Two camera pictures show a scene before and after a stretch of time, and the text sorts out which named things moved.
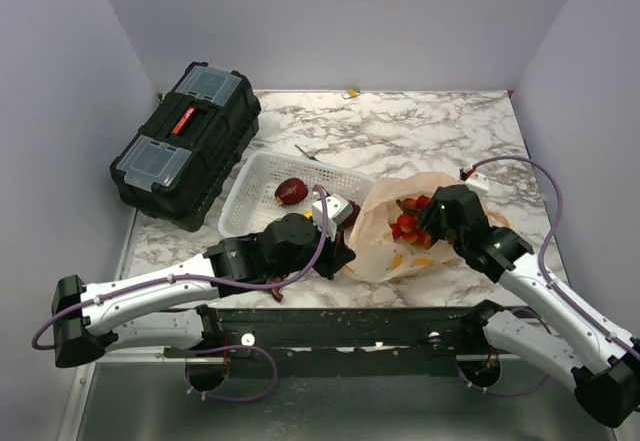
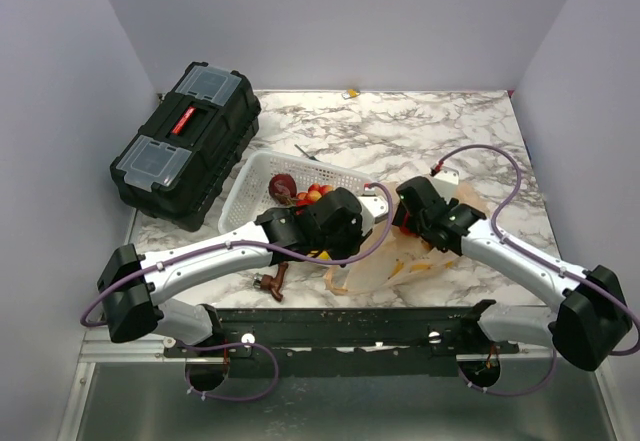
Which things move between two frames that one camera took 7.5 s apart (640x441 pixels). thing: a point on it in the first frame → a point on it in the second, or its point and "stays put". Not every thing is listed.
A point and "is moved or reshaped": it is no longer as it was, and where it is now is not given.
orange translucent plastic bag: (373, 253) is moved or reshaped
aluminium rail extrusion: (134, 355) stays put
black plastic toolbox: (187, 154) stays put
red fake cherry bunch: (407, 227) is moved or reshaped
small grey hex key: (310, 157) stays put
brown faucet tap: (277, 292) stays put
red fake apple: (290, 191) is moved or reshaped
